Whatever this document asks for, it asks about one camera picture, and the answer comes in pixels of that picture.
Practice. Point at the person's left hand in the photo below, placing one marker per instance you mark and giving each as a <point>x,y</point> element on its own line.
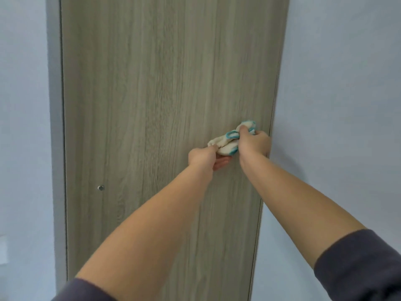
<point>203,159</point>

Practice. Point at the person's right hand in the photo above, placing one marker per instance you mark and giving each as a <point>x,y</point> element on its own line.
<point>255,145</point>

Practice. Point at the beige cloth with teal edge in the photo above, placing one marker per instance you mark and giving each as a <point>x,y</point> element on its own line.
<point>228,144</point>

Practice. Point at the person's left forearm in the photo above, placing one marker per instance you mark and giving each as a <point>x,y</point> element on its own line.
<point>141,235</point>

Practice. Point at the person's right forearm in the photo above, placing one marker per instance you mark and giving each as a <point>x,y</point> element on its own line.
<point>300,210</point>

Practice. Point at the dark grey sweater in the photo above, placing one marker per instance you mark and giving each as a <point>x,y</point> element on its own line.
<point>360,269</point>

